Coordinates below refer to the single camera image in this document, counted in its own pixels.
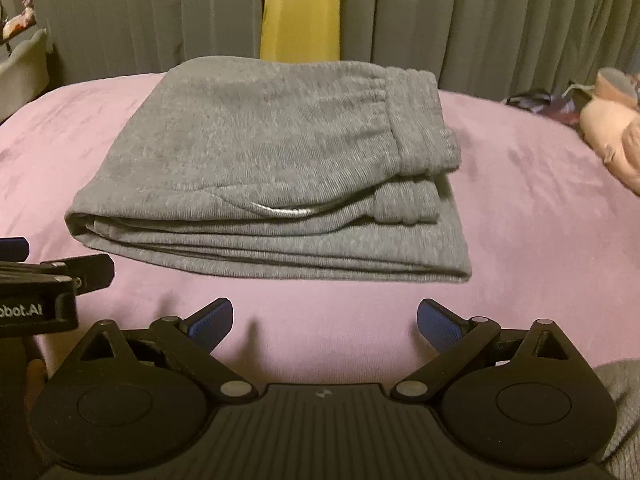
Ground person's grey clothing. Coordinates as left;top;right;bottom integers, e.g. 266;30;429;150
592;359;640;480

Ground person's left hand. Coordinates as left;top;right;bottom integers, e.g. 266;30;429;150
26;359;48;398

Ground white shell-back chair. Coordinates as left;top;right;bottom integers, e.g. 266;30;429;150
0;29;52;122

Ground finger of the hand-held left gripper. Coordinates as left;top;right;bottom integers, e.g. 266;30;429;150
0;236;30;263
0;254;116;291

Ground grey curtain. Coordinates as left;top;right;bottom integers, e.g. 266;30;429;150
0;0;640;111

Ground small pink stuffed figure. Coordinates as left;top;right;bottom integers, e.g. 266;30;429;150
0;0;39;43

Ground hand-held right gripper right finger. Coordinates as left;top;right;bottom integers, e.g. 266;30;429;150
391;298;596;403

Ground pink plush toy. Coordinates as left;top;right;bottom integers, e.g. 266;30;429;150
579;66;640;188

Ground grey pants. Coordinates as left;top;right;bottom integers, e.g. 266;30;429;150
65;57;473;285

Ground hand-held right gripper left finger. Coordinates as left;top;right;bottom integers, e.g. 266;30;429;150
50;296;252;403

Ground dark cloth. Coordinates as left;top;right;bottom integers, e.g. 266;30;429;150
505;85;597;127

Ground yellow curtain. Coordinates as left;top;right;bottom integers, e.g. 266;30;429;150
260;0;347;63

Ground pink plush blanket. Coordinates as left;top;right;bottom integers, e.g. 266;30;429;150
0;77;640;401

